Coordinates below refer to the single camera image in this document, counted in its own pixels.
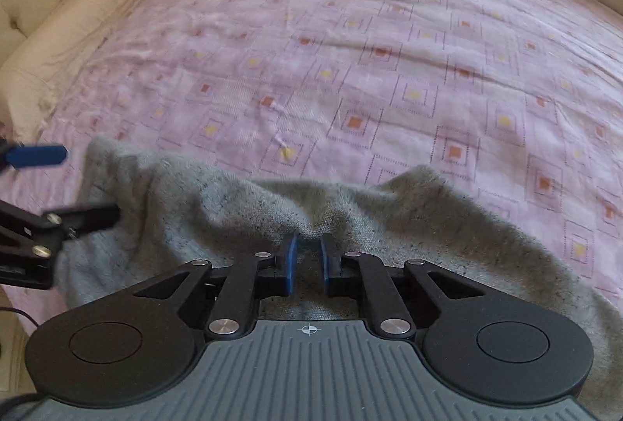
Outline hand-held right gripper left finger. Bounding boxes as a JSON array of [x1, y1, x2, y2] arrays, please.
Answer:
[[134, 233, 299, 338]]

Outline cream satin pillow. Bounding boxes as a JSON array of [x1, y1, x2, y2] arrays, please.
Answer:
[[0, 0, 188, 144]]

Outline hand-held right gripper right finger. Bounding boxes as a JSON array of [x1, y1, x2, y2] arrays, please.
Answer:
[[319, 236, 486, 337]]

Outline pink patterned bedsheet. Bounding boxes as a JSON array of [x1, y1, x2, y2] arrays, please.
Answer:
[[41, 0, 623, 305]]

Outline white bedside table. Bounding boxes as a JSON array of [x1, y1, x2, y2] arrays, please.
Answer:
[[0, 311, 31, 397]]

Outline grey speckled pants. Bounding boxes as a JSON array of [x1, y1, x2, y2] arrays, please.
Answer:
[[51, 136, 623, 421]]

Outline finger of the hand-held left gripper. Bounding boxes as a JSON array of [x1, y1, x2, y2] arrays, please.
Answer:
[[0, 143, 68, 171], [0, 199, 122, 262]]

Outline black cable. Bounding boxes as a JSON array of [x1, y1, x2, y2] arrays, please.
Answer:
[[0, 305, 39, 335]]

